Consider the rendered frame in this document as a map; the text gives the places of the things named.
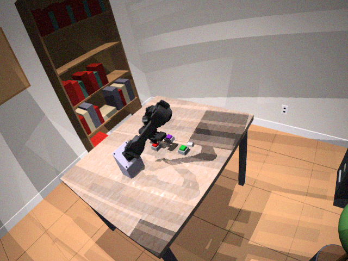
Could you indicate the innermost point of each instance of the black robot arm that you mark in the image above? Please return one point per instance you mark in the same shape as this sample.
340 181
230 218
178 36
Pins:
155 116

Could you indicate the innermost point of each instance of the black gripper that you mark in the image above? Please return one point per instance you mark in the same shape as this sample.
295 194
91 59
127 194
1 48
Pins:
155 136

